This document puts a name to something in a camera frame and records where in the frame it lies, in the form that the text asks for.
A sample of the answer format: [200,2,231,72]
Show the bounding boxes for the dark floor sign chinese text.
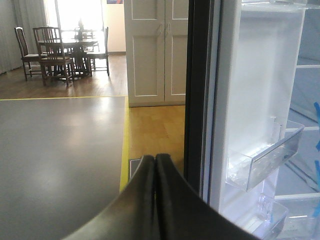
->
[128,158,141,180]

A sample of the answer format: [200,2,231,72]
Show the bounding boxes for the fridge body white interior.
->
[275,9,320,240]

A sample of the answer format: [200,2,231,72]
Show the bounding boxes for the clear lower door bin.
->
[232,192,289,240]

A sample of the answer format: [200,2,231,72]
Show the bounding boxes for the dark wooden chair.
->
[86,26,110,76]
[14,26,47,81]
[32,26,75,87]

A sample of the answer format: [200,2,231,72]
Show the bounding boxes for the clear middle door bin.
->
[226,116,305,192]

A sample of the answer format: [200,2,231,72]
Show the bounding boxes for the dark wooden chair right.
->
[86,26,110,76]

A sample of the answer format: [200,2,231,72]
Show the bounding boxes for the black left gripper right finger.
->
[155,153,256,240]

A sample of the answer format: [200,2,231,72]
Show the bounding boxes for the dark wooden dining table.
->
[62,29,99,78]

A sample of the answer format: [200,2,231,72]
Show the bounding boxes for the clear door bin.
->
[226,116,305,192]
[232,192,289,240]

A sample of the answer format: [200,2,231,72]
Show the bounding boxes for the dark wooden chair front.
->
[32,26,75,87]

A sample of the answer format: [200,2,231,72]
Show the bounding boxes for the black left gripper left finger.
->
[65,155,156,240]

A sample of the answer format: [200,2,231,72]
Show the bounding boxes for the white panelled cupboard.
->
[124,0,189,107]

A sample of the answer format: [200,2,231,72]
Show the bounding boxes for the dark wooden chair left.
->
[14,26,47,81]

